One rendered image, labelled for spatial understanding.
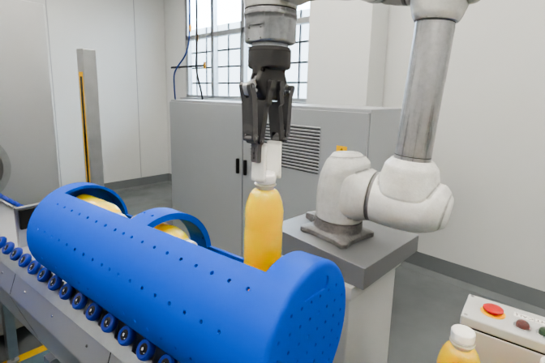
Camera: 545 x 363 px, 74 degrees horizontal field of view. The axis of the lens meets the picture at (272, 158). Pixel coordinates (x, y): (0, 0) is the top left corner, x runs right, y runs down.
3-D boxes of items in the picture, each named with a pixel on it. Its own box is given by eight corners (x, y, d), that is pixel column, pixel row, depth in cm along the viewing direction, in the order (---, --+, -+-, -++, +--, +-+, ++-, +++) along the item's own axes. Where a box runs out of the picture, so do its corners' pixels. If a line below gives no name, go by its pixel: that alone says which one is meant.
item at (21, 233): (46, 238, 145) (42, 201, 142) (50, 241, 143) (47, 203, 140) (17, 246, 137) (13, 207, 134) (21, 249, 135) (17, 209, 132)
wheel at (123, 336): (121, 332, 86) (114, 330, 84) (135, 321, 85) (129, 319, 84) (123, 350, 83) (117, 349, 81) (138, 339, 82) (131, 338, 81)
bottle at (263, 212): (285, 273, 72) (290, 183, 68) (268, 289, 66) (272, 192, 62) (255, 263, 75) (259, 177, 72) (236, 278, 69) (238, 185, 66)
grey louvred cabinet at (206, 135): (213, 228, 411) (212, 99, 385) (391, 305, 265) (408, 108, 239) (170, 241, 373) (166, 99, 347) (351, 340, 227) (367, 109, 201)
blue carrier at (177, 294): (117, 257, 128) (119, 177, 125) (340, 373, 77) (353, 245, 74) (24, 281, 105) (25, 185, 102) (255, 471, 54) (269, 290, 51)
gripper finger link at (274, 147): (267, 140, 68) (269, 139, 68) (266, 176, 69) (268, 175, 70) (280, 142, 66) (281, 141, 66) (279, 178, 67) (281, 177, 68)
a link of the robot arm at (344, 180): (327, 204, 129) (333, 144, 125) (376, 217, 120) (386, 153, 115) (305, 216, 116) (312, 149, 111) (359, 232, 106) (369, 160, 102)
